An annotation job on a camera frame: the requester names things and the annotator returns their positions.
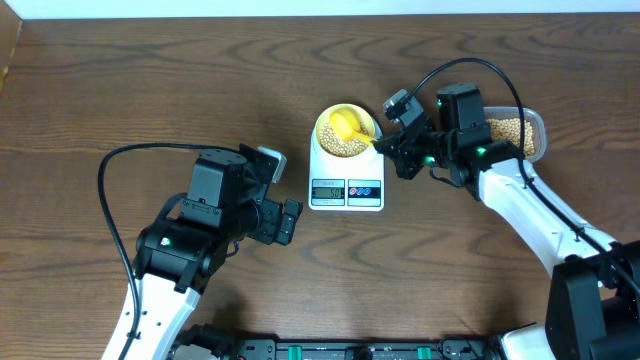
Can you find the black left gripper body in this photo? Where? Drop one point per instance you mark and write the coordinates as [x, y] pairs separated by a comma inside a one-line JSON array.
[[267, 219]]

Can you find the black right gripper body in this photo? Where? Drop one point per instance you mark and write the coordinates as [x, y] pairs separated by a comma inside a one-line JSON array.
[[429, 149]]

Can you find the yellow plastic measuring scoop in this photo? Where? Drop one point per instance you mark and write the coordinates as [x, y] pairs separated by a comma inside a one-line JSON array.
[[346, 125]]

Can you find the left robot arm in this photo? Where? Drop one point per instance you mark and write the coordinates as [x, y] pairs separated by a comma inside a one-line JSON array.
[[192, 236]]

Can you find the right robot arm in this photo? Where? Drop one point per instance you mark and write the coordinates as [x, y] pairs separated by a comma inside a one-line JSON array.
[[593, 306]]

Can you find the white digital kitchen scale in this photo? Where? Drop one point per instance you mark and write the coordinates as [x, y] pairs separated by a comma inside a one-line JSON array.
[[344, 183]]

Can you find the pale yellow plastic bowl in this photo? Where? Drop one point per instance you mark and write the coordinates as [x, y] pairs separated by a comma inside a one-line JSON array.
[[368, 126]]

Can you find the soybeans in bowl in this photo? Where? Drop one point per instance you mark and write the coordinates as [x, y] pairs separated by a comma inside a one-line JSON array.
[[335, 146]]

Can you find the soybeans in container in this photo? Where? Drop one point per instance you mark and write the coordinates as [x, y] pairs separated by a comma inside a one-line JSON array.
[[509, 130]]

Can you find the clear plastic container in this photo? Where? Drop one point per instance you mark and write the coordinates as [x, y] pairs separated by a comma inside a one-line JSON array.
[[540, 140]]

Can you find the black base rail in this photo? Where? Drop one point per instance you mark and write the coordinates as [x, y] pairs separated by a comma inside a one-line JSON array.
[[350, 350]]

